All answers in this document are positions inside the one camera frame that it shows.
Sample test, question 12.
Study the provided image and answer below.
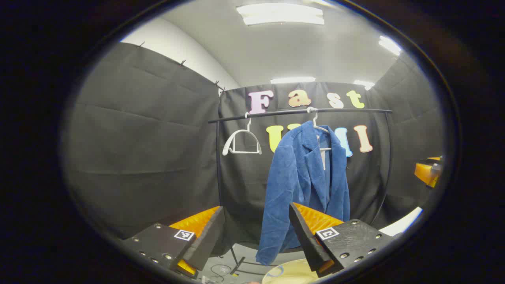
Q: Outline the black backdrop cloth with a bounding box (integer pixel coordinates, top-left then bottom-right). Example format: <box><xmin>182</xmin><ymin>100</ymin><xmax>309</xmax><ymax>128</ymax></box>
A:
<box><xmin>63</xmin><ymin>41</ymin><xmax>444</xmax><ymax>253</ymax></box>

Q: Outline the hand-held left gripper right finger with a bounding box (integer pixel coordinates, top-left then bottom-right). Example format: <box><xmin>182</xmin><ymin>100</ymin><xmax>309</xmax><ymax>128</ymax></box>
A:
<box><xmin>289</xmin><ymin>202</ymin><xmax>397</xmax><ymax>278</ymax></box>

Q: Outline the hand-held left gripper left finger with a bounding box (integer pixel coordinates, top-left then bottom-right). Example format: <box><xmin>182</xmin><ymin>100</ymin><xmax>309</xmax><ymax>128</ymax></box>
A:
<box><xmin>120</xmin><ymin>206</ymin><xmax>226</xmax><ymax>280</ymax></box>

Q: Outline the beige laundry hamper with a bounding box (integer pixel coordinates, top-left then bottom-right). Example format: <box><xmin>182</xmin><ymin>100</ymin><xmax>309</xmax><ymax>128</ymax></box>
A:
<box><xmin>262</xmin><ymin>258</ymin><xmax>321</xmax><ymax>284</ymax></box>

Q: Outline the blue corduroy jacket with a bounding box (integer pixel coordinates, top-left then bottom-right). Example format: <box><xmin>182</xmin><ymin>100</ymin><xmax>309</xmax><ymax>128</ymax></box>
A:
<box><xmin>256</xmin><ymin>120</ymin><xmax>351</xmax><ymax>266</ymax></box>

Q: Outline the black metal clothes rack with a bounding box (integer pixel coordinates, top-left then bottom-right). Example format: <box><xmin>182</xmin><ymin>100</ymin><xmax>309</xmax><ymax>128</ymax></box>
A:
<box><xmin>208</xmin><ymin>108</ymin><xmax>394</xmax><ymax>275</ymax></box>

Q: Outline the white plastic clothes hanger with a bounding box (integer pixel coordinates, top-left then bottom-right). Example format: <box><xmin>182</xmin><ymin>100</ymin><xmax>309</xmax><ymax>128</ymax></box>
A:
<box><xmin>307</xmin><ymin>106</ymin><xmax>333</xmax><ymax>151</ymax></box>
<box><xmin>222</xmin><ymin>112</ymin><xmax>262</xmax><ymax>156</ymax></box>

